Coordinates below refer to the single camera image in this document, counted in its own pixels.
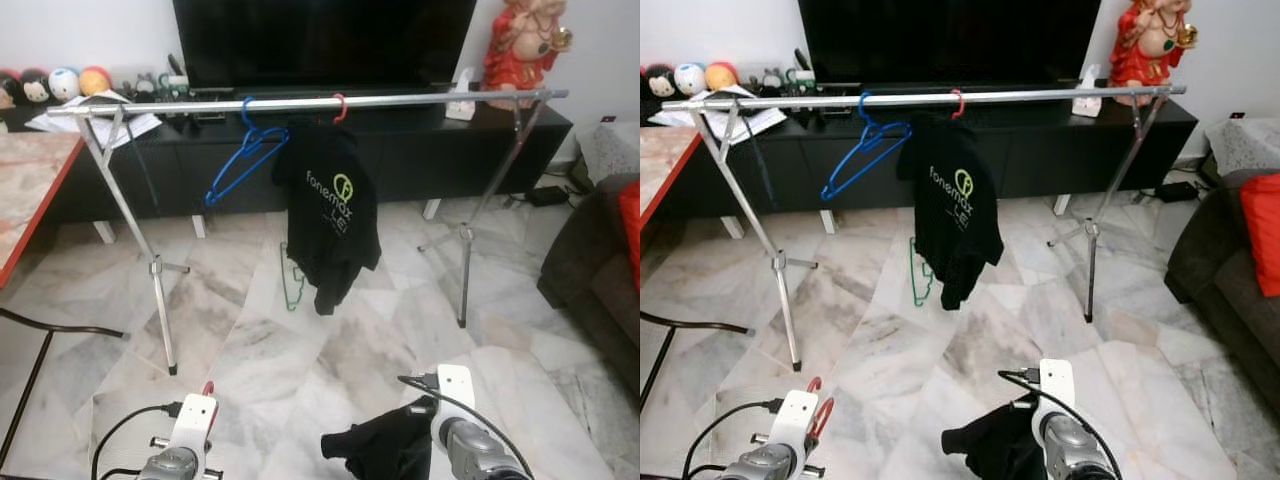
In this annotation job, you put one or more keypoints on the red clothes hanger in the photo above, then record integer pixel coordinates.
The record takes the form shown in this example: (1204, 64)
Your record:
(209, 388)
(824, 415)
(959, 103)
(342, 108)

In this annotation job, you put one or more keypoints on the black shirt white print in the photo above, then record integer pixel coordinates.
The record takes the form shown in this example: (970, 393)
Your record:
(995, 445)
(385, 445)

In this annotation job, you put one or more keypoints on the blue clothes hanger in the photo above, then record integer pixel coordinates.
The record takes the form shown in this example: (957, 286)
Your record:
(246, 127)
(866, 122)

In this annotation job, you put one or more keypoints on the green clothes hanger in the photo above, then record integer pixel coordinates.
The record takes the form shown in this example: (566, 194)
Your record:
(287, 285)
(914, 280)

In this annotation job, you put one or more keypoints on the red cushion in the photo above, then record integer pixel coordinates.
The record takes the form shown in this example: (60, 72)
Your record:
(1262, 230)
(630, 230)

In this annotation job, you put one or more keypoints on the dark brown fabric sofa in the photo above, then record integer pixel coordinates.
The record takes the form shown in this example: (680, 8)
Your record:
(1220, 270)
(590, 270)

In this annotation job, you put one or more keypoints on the pink marble folding table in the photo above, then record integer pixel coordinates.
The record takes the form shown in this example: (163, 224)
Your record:
(660, 160)
(30, 170)

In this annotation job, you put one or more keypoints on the white cloth covered side table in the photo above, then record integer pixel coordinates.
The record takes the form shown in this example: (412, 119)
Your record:
(1245, 145)
(612, 150)

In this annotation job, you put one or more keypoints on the black power adapter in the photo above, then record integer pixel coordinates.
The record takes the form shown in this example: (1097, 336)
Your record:
(1177, 191)
(547, 196)

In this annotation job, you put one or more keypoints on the white paper sheets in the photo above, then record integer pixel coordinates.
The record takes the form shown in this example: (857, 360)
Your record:
(60, 120)
(685, 115)

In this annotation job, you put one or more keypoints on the black round plush toy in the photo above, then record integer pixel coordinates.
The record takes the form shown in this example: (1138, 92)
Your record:
(660, 82)
(35, 87)

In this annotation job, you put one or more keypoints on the white round plush toy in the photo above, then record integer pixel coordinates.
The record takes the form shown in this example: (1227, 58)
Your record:
(689, 78)
(63, 83)

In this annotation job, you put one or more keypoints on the orange round plush toy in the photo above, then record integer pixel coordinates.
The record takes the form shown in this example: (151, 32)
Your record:
(722, 76)
(95, 80)

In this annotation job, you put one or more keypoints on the red laughing Buddha figurine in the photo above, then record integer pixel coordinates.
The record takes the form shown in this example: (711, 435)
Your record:
(520, 55)
(1145, 55)

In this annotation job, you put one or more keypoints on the white pink tissue pack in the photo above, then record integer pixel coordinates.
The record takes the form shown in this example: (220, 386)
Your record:
(1087, 98)
(461, 100)

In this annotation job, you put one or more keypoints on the black TV cabinet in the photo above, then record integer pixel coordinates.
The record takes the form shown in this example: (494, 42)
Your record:
(420, 150)
(1040, 145)

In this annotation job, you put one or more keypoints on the black shirt with green logo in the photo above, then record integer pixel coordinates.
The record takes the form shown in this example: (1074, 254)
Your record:
(325, 220)
(950, 215)

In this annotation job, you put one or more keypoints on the black flat screen television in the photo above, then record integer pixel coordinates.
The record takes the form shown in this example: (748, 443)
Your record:
(320, 40)
(950, 38)

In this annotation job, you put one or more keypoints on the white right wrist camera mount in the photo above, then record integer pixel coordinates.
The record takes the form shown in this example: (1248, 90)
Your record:
(456, 390)
(1057, 385)

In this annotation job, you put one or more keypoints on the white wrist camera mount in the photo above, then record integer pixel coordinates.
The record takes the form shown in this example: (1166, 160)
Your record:
(1057, 385)
(193, 425)
(456, 390)
(795, 420)

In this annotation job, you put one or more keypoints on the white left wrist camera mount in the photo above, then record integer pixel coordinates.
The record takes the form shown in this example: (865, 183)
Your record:
(795, 420)
(193, 425)

